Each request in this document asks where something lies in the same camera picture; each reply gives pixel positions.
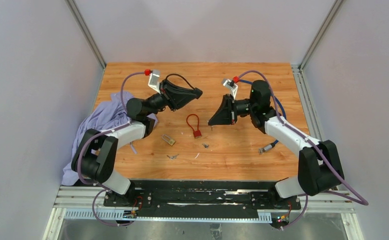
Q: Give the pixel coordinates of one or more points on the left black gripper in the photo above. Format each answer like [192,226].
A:
[174,101]

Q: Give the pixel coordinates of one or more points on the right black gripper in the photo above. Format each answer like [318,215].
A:
[225,114]

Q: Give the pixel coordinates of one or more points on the brass padlock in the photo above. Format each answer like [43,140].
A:
[169,140]

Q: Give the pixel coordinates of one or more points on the brass padlock keys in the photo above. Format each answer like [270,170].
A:
[173,157]

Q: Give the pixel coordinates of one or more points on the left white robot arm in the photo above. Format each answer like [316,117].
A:
[96,155]

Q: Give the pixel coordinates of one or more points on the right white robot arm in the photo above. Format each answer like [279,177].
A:
[319,166]

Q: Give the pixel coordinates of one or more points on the lavender cloth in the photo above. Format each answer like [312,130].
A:
[107,115]

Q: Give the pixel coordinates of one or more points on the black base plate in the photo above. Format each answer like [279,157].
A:
[202,199]

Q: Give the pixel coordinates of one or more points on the aluminium frame rails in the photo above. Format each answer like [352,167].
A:
[83,213]

